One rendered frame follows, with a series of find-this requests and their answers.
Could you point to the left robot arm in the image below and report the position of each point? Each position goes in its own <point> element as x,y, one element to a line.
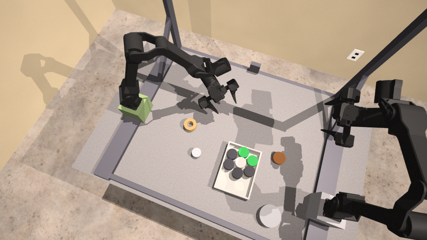
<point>408,122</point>

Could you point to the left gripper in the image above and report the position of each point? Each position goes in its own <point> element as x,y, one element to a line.
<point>349,95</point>

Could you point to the white tray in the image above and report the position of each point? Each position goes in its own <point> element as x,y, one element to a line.
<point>239,187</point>

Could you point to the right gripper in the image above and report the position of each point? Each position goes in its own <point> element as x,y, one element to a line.
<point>204,102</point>

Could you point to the brown round disc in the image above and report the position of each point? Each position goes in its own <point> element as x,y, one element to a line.
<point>279,158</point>

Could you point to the tan roll of tape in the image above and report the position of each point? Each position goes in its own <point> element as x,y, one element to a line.
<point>190,120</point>

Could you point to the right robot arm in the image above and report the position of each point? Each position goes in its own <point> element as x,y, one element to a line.
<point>194,65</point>

